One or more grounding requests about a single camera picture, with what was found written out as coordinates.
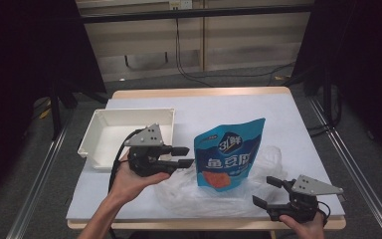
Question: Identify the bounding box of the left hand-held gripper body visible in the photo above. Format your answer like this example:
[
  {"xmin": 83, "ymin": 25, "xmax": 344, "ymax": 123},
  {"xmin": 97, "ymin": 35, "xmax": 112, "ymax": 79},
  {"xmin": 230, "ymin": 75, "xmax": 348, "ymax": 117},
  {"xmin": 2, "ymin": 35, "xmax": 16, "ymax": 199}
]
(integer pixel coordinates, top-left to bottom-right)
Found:
[{"xmin": 123, "ymin": 122, "xmax": 173, "ymax": 178}]

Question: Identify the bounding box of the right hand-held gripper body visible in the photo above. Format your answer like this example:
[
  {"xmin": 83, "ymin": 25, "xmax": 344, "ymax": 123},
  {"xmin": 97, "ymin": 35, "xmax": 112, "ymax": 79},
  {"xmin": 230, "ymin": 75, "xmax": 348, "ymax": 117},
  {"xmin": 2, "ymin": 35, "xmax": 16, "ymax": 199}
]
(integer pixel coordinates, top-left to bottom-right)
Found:
[{"xmin": 268, "ymin": 174, "xmax": 345, "ymax": 223}]

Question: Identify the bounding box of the clear plastic bag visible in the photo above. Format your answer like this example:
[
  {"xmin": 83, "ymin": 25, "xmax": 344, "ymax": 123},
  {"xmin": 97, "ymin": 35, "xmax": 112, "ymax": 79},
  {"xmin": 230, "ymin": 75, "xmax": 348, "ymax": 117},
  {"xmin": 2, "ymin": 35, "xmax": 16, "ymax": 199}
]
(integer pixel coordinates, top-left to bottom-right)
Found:
[{"xmin": 154, "ymin": 144, "xmax": 289, "ymax": 218}]

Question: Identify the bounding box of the blue snack pouch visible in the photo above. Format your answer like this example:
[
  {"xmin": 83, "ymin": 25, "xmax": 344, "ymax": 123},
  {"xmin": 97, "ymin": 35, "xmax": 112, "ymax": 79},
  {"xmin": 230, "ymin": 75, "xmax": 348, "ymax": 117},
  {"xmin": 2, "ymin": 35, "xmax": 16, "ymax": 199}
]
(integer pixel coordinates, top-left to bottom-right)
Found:
[{"xmin": 193, "ymin": 118, "xmax": 267, "ymax": 193}]

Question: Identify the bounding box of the person's left hand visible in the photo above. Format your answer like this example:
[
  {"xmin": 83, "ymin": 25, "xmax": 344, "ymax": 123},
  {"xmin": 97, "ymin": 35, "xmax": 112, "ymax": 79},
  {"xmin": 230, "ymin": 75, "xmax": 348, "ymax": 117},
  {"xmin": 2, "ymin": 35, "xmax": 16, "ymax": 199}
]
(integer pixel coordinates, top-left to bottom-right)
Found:
[{"xmin": 107, "ymin": 153, "xmax": 172, "ymax": 206}]

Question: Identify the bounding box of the person's right hand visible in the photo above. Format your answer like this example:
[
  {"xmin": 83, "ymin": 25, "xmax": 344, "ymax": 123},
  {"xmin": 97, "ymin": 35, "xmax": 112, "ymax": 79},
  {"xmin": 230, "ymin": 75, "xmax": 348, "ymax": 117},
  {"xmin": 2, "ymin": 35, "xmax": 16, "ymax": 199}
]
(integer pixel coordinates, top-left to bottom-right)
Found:
[{"xmin": 279, "ymin": 212, "xmax": 326, "ymax": 239}]

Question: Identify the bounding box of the white plastic tray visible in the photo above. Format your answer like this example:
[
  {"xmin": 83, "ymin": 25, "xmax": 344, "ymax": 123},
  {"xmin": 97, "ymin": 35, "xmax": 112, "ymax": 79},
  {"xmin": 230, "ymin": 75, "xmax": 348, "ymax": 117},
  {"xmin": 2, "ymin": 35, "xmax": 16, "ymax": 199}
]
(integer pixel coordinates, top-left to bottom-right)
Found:
[{"xmin": 78, "ymin": 108, "xmax": 176, "ymax": 172}]

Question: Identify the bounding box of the wooden table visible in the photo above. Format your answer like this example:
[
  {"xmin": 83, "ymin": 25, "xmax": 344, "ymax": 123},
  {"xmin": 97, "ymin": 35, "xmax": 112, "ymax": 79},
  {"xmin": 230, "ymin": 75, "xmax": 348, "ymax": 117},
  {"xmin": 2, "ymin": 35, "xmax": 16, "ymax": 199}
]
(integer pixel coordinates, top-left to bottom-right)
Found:
[{"xmin": 67, "ymin": 86, "xmax": 347, "ymax": 231}]

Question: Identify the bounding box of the black metal stand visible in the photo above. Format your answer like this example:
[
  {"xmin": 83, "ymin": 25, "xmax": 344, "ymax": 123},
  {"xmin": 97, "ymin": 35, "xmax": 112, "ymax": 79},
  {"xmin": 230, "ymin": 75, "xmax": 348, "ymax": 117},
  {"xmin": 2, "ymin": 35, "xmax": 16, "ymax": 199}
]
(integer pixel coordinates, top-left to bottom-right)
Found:
[{"xmin": 49, "ymin": 79, "xmax": 81, "ymax": 142}]

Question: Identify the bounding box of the beige wooden cabinet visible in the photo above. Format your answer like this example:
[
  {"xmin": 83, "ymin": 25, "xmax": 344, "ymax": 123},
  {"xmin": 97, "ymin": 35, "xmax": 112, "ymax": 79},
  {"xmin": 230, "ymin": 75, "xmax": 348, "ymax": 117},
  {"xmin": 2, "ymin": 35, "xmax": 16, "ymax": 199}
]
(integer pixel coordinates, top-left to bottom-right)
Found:
[{"xmin": 76, "ymin": 0, "xmax": 314, "ymax": 83}]

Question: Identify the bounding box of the black horizontal bar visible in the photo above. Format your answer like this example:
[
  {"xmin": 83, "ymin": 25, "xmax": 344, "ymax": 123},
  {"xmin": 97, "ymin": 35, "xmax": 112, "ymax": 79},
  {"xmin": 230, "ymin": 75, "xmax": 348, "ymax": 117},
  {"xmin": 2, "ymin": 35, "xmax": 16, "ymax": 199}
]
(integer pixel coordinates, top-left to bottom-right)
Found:
[{"xmin": 81, "ymin": 4, "xmax": 312, "ymax": 24}]

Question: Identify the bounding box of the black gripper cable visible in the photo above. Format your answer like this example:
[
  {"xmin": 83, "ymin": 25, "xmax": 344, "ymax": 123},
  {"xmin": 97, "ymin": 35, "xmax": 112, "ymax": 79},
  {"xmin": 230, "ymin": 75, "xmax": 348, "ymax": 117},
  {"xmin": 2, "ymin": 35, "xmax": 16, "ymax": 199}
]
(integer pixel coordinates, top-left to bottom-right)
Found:
[
  {"xmin": 317, "ymin": 200, "xmax": 332, "ymax": 222},
  {"xmin": 107, "ymin": 128, "xmax": 145, "ymax": 193}
]

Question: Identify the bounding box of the metal floor rail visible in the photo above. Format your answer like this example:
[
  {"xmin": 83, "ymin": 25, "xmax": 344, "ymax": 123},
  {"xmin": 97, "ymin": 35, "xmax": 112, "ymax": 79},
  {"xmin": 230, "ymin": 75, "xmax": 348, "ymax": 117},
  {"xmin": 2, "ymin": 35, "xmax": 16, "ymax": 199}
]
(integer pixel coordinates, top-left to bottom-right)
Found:
[
  {"xmin": 307, "ymin": 96, "xmax": 382, "ymax": 239},
  {"xmin": 6, "ymin": 109, "xmax": 76, "ymax": 239}
]

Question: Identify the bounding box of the white wall socket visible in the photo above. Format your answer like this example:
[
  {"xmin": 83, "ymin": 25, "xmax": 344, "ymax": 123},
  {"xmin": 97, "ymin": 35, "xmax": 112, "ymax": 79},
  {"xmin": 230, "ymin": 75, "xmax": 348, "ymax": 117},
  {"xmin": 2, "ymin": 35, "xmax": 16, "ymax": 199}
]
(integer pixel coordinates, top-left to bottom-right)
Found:
[{"xmin": 168, "ymin": 0, "xmax": 193, "ymax": 10}]

